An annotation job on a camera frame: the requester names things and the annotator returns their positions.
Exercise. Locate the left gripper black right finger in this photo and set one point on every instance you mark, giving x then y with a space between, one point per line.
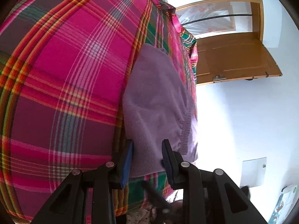
208 197

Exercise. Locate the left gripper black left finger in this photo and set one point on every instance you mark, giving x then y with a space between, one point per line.
67 204

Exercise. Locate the purple fleece pants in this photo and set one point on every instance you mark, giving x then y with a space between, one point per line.
157 106

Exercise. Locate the pink green plaid bedsheet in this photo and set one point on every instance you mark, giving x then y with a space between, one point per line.
65 65

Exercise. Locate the wooden door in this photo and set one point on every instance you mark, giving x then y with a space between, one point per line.
229 48

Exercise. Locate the black vertical pole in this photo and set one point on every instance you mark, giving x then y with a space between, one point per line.
216 17

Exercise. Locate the white wall panel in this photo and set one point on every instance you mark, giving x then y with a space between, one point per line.
253 172

